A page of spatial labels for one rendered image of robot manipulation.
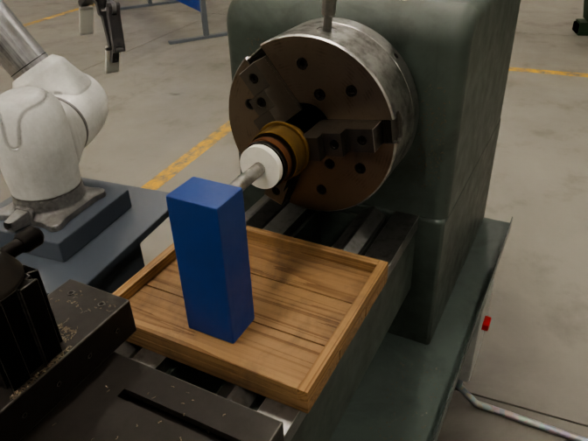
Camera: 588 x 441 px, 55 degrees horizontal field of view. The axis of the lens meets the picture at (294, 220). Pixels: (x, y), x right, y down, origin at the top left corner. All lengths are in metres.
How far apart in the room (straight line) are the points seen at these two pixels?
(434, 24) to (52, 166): 0.82
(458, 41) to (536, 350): 1.41
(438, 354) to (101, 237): 0.80
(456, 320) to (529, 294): 1.05
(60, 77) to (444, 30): 0.89
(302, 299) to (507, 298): 1.57
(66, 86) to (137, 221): 0.36
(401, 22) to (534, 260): 1.76
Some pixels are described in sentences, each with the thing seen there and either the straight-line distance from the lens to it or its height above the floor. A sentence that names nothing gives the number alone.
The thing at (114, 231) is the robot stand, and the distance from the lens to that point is 1.38.
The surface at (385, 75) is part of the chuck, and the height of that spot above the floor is 1.18.
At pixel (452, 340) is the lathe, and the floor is 0.54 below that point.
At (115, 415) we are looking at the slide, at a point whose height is 0.97.
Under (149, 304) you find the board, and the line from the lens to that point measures 0.91.
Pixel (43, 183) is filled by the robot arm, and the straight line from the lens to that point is 1.32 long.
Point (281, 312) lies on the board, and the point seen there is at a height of 0.88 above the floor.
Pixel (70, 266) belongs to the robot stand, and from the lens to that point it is 1.29.
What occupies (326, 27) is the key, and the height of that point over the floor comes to 1.24.
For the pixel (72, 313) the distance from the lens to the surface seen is 0.72.
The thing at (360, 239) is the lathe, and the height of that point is 0.86.
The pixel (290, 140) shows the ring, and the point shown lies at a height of 1.11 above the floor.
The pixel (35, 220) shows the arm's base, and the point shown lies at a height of 0.82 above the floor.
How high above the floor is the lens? 1.45
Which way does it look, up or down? 32 degrees down
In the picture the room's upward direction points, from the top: 2 degrees counter-clockwise
